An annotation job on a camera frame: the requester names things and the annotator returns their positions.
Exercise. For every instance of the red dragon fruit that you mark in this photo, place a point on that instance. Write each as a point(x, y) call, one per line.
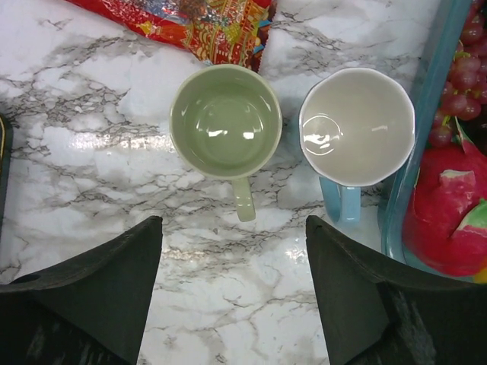
point(445, 222)

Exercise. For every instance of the light green mug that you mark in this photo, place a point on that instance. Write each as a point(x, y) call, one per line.
point(226, 123)

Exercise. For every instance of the dark green tray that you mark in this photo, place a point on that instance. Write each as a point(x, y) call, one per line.
point(6, 146)

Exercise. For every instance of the purple grapes in bowl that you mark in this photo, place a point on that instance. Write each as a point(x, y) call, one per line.
point(463, 99)

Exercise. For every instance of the teal plastic fruit bowl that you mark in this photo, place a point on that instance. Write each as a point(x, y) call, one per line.
point(426, 93)

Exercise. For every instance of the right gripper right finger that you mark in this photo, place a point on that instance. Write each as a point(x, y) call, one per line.
point(375, 310)

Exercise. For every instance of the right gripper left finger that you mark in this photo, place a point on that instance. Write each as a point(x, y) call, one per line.
point(89, 309)

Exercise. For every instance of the light blue mug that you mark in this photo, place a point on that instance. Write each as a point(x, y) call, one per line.
point(356, 128)

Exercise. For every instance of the red snack bag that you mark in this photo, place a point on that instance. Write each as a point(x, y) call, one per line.
point(214, 31)

